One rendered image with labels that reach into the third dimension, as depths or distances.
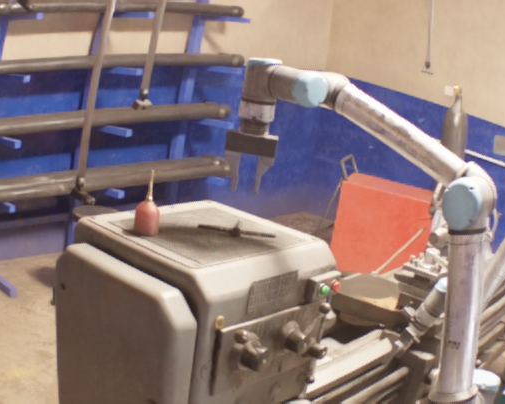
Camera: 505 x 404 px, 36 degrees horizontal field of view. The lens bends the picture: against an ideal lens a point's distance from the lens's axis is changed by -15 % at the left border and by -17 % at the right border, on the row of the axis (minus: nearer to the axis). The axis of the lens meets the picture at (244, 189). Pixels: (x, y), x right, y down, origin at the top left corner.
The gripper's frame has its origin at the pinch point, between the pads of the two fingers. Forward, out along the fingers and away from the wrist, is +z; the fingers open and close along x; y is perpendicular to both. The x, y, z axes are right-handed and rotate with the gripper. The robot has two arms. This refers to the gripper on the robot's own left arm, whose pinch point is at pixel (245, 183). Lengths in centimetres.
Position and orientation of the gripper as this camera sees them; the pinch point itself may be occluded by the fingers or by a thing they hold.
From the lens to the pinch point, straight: 234.9
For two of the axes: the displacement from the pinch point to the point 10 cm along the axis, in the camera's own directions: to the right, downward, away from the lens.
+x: -9.9, -1.6, 0.5
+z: -1.5, 9.6, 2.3
